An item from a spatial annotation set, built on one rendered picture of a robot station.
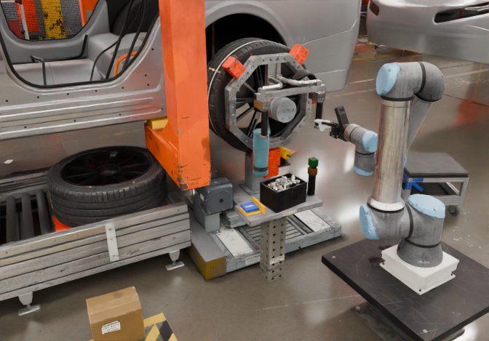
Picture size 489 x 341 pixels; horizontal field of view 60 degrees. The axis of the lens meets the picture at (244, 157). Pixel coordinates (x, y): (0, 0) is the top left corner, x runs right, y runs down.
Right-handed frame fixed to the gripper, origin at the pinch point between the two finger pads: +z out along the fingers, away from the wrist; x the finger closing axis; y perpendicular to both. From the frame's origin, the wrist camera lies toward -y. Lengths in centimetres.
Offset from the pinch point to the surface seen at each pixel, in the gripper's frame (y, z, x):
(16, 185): 46, 100, -157
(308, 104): 1.2, 26.6, 7.3
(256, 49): -33, 35, -23
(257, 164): 26.7, 15.5, -32.9
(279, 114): -1.5, 12.0, -21.2
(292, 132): 17.1, 26.6, -3.4
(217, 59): -27, 49, -39
